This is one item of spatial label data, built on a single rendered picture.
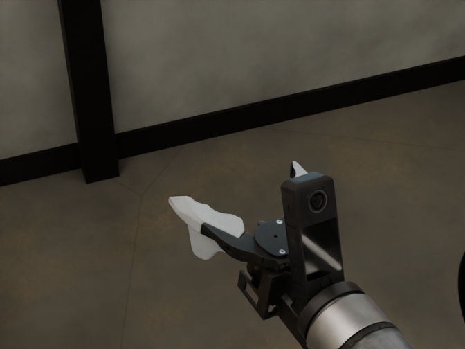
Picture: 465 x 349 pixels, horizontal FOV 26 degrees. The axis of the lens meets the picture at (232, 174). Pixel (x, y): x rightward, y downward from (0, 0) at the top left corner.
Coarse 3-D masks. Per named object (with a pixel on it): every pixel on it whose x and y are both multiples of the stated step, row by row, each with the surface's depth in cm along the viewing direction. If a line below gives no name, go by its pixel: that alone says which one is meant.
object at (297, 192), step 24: (288, 192) 92; (312, 192) 91; (288, 216) 93; (312, 216) 92; (336, 216) 94; (288, 240) 94; (312, 240) 93; (336, 240) 94; (312, 264) 93; (336, 264) 95; (312, 288) 94
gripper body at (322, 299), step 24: (264, 240) 97; (264, 264) 96; (288, 264) 96; (240, 288) 102; (264, 288) 98; (288, 288) 98; (336, 288) 92; (360, 288) 94; (264, 312) 99; (288, 312) 98; (312, 312) 92
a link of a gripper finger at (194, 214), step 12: (180, 204) 101; (192, 204) 100; (204, 204) 100; (180, 216) 101; (192, 216) 99; (204, 216) 99; (216, 216) 99; (228, 216) 99; (192, 228) 100; (228, 228) 98; (240, 228) 98; (192, 240) 102; (204, 240) 101; (204, 252) 102; (216, 252) 101
